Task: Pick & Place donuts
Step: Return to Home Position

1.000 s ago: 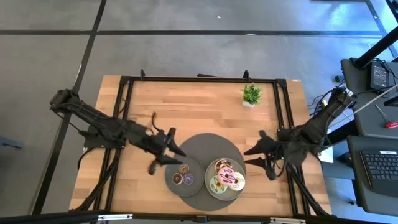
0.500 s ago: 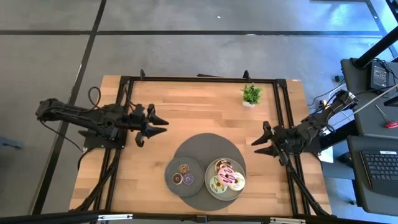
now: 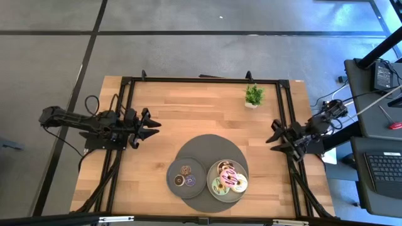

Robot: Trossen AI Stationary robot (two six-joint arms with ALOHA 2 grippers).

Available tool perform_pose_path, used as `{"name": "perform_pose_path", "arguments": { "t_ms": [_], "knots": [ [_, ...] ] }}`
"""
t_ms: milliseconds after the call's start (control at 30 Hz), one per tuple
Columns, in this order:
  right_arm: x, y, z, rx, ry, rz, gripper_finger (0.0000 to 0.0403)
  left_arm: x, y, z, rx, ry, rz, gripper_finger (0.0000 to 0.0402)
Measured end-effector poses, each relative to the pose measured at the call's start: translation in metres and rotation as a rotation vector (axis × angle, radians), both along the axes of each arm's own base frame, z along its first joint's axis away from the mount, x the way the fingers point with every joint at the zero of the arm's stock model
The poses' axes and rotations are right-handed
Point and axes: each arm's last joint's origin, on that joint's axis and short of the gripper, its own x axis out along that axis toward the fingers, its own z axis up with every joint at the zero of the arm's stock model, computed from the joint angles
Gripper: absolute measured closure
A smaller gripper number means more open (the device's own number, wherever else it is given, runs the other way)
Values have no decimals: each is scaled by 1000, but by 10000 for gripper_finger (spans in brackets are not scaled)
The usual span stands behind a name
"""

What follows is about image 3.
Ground black left arm floor cable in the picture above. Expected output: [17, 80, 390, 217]
[42, 125, 88, 173]

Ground large blue-iced donut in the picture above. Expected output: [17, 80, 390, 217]
[210, 176, 229, 196]

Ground large chocolate-iced donut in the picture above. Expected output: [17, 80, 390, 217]
[217, 160, 235, 175]

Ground red-handled screwdriver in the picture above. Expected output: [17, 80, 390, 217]
[378, 105, 402, 131]

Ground black keyboard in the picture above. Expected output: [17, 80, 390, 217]
[364, 151, 402, 199]

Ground dark grey desk with keyboard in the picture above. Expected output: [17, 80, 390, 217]
[350, 136, 402, 218]

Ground large pink-iced donut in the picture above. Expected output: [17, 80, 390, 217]
[219, 168, 239, 188]

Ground large grey round plate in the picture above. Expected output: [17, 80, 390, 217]
[206, 159, 249, 203]

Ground black aluminium frame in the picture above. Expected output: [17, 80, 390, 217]
[0, 69, 402, 226]

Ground black metal pole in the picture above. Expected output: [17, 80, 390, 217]
[357, 26, 402, 70]

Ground green plant in white pot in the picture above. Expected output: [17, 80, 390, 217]
[244, 83, 266, 110]

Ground white cable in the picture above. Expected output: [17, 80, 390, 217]
[354, 83, 402, 119]

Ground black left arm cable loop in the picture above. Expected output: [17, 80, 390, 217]
[84, 95, 101, 117]

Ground grey floor object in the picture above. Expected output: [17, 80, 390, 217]
[0, 137, 25, 151]

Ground white paper sheet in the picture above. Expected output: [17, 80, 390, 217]
[322, 148, 337, 164]

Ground black power adapter box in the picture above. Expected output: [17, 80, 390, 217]
[372, 62, 394, 92]

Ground small grey round plate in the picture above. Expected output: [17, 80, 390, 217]
[166, 156, 208, 200]

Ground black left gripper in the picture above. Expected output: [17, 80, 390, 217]
[124, 107, 162, 150]

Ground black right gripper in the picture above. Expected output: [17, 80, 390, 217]
[266, 119, 308, 163]

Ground large yellow white-iced donut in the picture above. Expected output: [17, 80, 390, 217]
[231, 173, 249, 193]

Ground round dark grey placemat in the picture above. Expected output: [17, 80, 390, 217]
[174, 134, 250, 214]

